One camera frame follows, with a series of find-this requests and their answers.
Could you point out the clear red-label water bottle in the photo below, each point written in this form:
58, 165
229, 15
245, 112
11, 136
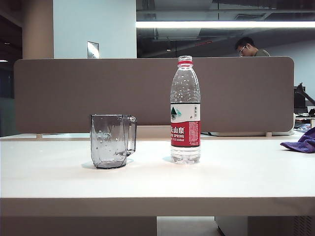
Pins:
185, 137

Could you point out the grey transparent faceted mug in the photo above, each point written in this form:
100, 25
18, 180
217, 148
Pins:
108, 147

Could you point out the brown fabric desk divider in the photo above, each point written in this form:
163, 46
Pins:
73, 98

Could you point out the white ceiling light strip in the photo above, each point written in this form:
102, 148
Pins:
221, 24

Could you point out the person with glasses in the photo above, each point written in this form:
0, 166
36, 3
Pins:
247, 48

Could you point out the purple cloth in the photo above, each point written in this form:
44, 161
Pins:
302, 146

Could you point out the silver wall sign plate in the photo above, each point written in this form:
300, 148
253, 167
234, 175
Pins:
93, 50

